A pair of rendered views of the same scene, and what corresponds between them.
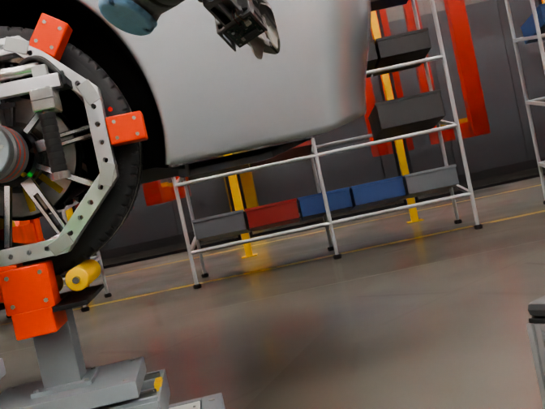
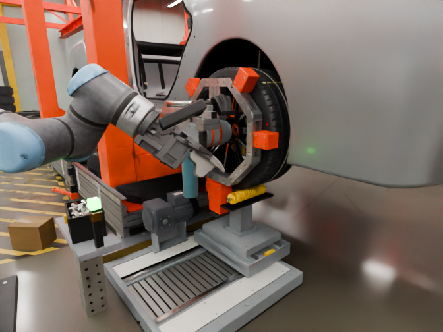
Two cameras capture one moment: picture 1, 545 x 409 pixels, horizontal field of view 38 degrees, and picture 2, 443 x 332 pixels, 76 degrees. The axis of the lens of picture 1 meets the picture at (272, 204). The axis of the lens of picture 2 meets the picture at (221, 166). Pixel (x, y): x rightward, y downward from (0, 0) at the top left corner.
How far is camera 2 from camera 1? 1.31 m
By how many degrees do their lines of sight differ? 56
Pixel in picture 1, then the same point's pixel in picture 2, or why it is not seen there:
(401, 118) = not seen: outside the picture
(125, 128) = (259, 141)
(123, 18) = not seen: hidden behind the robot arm
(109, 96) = (268, 117)
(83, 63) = (261, 95)
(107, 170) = (248, 159)
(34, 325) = (213, 207)
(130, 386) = (244, 251)
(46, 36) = (238, 81)
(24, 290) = (213, 192)
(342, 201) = not seen: outside the picture
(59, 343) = (236, 213)
